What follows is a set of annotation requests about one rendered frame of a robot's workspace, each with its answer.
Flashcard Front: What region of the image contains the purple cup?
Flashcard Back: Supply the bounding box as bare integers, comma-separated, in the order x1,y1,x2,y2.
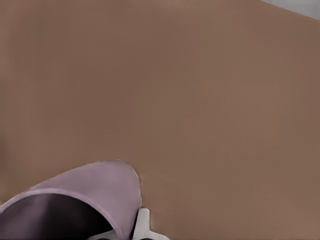
0,159,143,240

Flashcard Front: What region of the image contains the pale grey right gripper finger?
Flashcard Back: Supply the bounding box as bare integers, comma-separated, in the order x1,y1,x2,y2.
86,207,173,240

